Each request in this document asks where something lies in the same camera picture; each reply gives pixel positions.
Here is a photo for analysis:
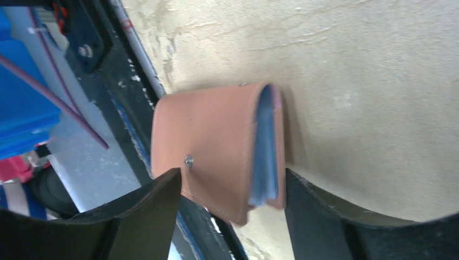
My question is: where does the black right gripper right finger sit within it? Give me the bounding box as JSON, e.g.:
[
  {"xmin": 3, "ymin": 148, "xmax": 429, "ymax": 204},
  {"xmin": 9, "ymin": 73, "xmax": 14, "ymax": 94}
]
[{"xmin": 285, "ymin": 170, "xmax": 458, "ymax": 259}]

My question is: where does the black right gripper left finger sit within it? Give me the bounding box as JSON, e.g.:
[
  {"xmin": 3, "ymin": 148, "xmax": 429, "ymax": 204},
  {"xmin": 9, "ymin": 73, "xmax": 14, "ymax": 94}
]
[{"xmin": 1, "ymin": 168, "xmax": 182, "ymax": 259}]

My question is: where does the tan leather card holder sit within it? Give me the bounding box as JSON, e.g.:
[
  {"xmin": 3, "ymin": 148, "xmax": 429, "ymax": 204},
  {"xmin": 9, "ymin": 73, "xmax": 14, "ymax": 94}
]
[{"xmin": 150, "ymin": 82, "xmax": 286, "ymax": 226}]

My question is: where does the blue plastic bin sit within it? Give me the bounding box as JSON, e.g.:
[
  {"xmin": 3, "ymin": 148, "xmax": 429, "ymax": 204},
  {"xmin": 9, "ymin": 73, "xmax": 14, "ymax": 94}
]
[{"xmin": 1, "ymin": 11, "xmax": 61, "ymax": 159}]

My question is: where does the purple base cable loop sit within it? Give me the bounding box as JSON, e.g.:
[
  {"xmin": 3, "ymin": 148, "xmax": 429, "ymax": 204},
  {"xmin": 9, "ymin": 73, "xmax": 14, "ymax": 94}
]
[{"xmin": 0, "ymin": 7, "xmax": 110, "ymax": 151}]

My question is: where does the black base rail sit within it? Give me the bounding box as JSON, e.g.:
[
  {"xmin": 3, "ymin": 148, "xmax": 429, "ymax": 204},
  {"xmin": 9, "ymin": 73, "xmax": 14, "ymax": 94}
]
[{"xmin": 60, "ymin": 1, "xmax": 247, "ymax": 259}]

